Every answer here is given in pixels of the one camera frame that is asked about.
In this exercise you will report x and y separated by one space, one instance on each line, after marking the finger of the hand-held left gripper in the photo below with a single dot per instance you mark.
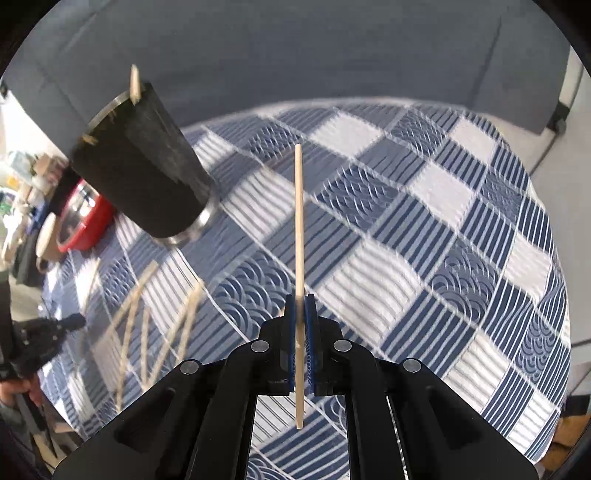
69 323

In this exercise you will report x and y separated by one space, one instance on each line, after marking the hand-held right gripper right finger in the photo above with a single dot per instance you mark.
310 344

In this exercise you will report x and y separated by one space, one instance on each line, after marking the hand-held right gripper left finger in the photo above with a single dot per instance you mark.
290 344

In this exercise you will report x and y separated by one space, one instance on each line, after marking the group of wooden chopsticks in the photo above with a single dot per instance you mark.
131 304

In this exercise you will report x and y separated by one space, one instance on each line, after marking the single wooden chopstick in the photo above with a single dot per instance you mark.
135 85
299 230

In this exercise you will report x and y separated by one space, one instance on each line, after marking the black metal utensil holder cup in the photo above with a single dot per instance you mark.
147 175

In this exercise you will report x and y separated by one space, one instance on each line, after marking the person's left hand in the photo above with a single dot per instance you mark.
11 393

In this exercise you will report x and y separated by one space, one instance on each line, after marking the paper cup with white lid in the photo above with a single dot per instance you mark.
46 240

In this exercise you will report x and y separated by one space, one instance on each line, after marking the red steel bowl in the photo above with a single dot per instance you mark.
99 221

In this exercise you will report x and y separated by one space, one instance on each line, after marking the blue white patterned tablecloth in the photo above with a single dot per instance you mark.
415 230

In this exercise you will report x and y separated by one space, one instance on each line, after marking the brown cardboard box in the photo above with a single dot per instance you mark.
570 429

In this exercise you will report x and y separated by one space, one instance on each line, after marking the grey backdrop cloth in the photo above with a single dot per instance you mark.
295 55

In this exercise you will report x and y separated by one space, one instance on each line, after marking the black backdrop clamp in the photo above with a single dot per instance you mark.
559 117

